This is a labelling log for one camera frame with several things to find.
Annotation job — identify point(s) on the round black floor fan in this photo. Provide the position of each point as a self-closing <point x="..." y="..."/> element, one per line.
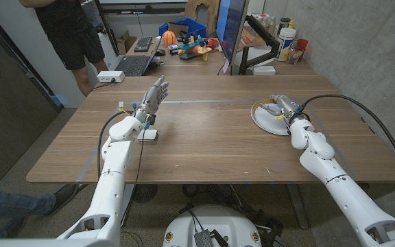
<point x="145" y="193"/>

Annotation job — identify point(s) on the seated person's jeans leg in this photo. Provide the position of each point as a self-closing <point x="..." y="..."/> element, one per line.
<point x="9" y="207"/>

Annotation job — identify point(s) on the white robot torso base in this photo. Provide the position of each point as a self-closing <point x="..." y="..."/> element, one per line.
<point x="225" y="223"/>

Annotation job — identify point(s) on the wooden cutout board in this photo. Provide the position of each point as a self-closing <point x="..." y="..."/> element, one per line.
<point x="213" y="10"/>

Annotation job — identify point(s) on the grey metal table leg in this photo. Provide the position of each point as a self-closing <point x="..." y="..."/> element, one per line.
<point x="297" y="206"/>

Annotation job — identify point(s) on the whiteboard with black frame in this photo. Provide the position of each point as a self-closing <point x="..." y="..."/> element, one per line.
<point x="142" y="7"/>

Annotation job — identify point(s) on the red cup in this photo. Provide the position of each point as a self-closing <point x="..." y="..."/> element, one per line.
<point x="302" y="44"/>

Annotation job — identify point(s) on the colourful toy airplane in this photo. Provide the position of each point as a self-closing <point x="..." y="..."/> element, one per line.
<point x="194" y="49"/>

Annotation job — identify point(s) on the black laptop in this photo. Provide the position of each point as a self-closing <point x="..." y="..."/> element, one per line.
<point x="134" y="65"/>

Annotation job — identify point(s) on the dark lidded bottle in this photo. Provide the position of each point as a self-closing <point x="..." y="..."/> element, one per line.
<point x="284" y="24"/>

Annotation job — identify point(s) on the orange toy basketball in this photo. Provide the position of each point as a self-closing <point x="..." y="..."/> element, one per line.
<point x="169" y="37"/>

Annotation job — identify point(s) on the black computer monitor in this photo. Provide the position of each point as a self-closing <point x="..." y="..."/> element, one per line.
<point x="231" y="24"/>

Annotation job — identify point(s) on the black computer mouse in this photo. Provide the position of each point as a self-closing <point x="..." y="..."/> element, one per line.
<point x="160" y="52"/>

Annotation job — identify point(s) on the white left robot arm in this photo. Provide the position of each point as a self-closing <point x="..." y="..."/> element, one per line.
<point x="113" y="185"/>

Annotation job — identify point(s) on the small white flat box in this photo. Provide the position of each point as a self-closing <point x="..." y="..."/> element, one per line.
<point x="263" y="70"/>

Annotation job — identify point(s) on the brown cardboard box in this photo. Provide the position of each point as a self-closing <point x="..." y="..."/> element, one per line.
<point x="126" y="43"/>

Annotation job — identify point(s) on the white plastic canister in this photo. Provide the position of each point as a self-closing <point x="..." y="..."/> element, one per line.
<point x="285" y="44"/>

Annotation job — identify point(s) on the blue plastic bin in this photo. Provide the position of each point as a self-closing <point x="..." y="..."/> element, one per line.
<point x="197" y="27"/>

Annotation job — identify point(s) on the standing person in black clothes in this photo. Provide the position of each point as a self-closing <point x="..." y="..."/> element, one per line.
<point x="70" y="34"/>

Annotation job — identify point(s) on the red bowl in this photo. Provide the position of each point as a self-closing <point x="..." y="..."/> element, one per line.
<point x="213" y="43"/>

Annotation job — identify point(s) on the white power strip box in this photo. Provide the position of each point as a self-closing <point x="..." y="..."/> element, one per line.
<point x="110" y="76"/>

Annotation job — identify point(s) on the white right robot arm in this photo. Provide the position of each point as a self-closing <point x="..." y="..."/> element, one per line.
<point x="345" y="192"/>

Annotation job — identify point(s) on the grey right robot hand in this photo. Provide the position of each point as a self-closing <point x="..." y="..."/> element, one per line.
<point x="286" y="105"/>

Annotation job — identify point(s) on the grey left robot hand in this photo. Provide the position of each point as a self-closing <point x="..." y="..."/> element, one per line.
<point x="152" y="97"/>

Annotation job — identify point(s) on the black keyboard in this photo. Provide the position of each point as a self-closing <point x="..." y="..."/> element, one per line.
<point x="143" y="44"/>

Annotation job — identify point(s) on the dark wooden cabinet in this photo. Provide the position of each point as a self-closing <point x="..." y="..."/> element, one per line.
<point x="9" y="103"/>

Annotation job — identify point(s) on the white rectangular block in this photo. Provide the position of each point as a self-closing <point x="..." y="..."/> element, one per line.
<point x="150" y="134"/>

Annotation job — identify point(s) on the white paper plate gold rim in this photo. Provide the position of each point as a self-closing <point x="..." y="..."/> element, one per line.
<point x="266" y="121"/>

